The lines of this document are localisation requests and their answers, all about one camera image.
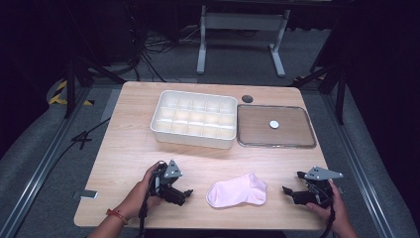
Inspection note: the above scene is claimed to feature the transparent box lid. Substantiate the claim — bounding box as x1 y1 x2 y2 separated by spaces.
236 104 317 149

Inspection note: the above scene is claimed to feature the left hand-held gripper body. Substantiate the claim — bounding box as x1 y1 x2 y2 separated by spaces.
151 159 184 203

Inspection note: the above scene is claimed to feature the bundle of black floor cables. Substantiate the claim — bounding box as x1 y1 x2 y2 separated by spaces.
133 13 201 83

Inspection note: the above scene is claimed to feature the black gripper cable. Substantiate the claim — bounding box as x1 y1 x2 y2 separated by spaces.
318 197 337 238
138 170 160 238

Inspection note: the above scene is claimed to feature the person's right hand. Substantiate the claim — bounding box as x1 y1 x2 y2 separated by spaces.
304 179 360 238

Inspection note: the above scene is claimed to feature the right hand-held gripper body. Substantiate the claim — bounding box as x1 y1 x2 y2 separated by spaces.
291 166 345 210

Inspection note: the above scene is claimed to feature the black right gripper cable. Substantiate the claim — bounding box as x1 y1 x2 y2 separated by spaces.
318 197 337 238

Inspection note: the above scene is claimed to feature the red bracelet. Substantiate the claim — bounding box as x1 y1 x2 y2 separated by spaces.
105 207 129 226

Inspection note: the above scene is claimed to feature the person's left hand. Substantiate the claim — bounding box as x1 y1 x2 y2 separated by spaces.
122 161 166 220

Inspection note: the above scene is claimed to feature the white compartment storage box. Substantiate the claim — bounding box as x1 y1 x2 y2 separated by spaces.
150 89 239 150

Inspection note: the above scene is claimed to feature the aluminium floor rail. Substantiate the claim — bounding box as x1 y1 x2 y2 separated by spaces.
0 86 92 238
320 93 396 238

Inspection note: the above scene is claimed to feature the pink sock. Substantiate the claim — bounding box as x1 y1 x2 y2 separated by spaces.
205 172 267 209

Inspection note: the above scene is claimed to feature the white metal desk frame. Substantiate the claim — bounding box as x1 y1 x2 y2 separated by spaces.
196 4 291 78

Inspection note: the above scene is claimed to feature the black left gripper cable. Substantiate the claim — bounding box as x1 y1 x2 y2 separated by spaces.
138 170 160 238

